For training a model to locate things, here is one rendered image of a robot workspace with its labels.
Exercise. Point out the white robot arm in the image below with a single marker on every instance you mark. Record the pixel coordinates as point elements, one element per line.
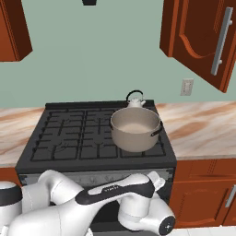
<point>61,215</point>

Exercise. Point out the black gas stove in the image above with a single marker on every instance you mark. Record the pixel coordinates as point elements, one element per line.
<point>76,135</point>

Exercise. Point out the red-brown base cabinet door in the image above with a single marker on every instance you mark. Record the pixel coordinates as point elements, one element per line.
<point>196,202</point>

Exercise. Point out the red-brown base cabinet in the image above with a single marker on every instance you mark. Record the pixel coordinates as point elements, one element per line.
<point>7,176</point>

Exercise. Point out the red-brown drawer front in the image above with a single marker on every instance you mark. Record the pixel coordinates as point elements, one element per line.
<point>206,169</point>

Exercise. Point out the black range hood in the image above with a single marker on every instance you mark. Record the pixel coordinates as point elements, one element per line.
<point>89,2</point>

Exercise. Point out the white wall outlet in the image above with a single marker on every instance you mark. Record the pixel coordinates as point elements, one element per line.
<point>186,87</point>

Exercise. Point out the red-brown wall cabinet body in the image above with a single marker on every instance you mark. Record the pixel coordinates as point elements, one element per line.
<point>166,27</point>

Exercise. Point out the red-brown wall cabinet door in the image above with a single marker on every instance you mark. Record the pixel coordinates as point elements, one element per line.
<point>196,27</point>

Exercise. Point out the red-brown wall cabinet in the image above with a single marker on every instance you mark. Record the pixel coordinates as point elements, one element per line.
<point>12,30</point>

